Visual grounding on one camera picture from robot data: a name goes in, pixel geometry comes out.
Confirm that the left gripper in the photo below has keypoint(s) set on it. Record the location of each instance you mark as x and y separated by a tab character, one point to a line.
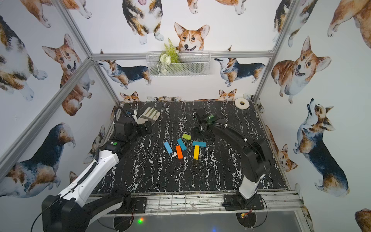
144	127

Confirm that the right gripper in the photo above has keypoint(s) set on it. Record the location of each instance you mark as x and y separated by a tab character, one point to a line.
198	128

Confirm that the lime green block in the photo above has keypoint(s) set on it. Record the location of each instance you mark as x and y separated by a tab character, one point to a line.
186	136

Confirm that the teal block body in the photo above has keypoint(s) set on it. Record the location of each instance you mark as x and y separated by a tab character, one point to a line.
200	144

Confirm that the light blue block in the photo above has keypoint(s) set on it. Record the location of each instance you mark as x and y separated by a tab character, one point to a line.
168	148

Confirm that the yellow block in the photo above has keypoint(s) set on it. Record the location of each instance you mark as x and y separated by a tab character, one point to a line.
196	152

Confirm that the orange block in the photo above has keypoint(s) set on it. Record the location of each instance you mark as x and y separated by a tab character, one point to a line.
179	152

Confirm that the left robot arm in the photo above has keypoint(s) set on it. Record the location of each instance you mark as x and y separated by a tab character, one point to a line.
69	211

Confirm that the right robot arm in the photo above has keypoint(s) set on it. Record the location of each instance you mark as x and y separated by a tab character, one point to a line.
256	158

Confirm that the white tape roll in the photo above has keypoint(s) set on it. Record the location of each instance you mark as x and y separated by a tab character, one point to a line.
242	103

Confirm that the artificial fern plant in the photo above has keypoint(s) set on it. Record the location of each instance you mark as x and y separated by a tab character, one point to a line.
170	54

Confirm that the white wire basket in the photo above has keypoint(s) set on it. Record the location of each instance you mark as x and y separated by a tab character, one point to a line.
192	64

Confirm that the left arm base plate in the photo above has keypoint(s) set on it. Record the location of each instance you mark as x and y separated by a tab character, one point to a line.
136	205

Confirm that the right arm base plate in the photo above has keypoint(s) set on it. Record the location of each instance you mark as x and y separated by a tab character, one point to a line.
239	203

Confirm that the aluminium front rail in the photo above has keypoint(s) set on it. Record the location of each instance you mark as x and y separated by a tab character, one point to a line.
215	202

